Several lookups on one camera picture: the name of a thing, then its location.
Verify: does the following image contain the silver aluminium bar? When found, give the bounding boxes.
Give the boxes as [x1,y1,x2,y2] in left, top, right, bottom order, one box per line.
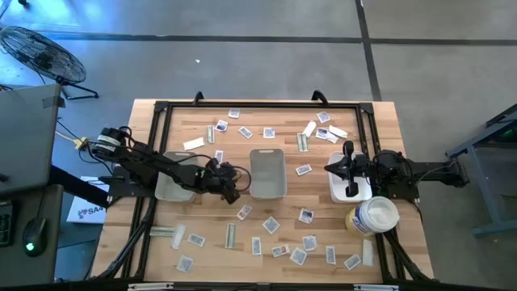
[128,282,174,291]
[353,284,401,291]

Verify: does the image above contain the black keyboard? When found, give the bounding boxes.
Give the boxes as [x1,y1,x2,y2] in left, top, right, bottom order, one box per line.
[0,200,14,247]

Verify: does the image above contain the black floor fan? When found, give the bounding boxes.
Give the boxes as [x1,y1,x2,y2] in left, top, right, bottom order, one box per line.
[0,25,100,101]

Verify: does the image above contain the white printed cardboard box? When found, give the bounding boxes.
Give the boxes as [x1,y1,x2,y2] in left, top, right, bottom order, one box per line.
[66,175,107,225]

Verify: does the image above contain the yellow wipes canister white lid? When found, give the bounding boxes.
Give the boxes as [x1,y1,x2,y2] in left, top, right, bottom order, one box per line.
[345,196,401,238]

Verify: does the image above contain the white plastic bin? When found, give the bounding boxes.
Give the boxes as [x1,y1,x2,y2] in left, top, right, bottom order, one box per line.
[326,150,373,204]

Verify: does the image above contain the blue-grey table frame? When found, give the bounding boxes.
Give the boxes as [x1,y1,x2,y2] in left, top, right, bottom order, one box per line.
[445,103,517,238]

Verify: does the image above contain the black diagonal bar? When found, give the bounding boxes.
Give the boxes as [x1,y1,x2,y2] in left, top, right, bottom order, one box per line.
[48,163,112,209]

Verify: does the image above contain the dark grey desk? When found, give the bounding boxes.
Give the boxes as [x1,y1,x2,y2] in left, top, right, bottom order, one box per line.
[0,184,65,286]

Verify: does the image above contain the black computer mouse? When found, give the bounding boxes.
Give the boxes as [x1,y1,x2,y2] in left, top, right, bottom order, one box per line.
[22,217,48,258]

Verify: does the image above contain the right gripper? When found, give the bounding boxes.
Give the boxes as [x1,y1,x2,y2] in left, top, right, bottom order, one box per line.
[324,140,379,199]

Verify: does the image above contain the light grey plastic bin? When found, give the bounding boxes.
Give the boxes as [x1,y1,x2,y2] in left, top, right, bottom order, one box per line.
[248,148,288,200]
[154,150,200,202]

